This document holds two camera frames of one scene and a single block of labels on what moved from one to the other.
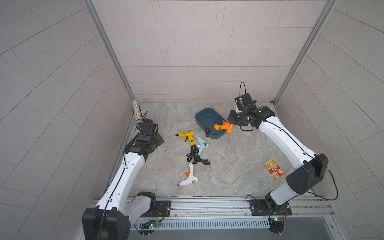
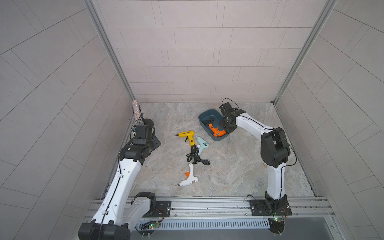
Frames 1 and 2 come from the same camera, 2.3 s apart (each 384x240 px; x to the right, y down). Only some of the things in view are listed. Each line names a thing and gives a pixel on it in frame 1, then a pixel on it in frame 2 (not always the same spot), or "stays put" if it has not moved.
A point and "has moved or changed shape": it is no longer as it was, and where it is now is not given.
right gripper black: [231, 119] → [228, 130]
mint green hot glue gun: [203, 144] stays put
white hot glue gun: [190, 179] stays put
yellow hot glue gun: [190, 134] stays put
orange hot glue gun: [224, 125] has moved or changed shape
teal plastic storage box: [208, 117] stays put
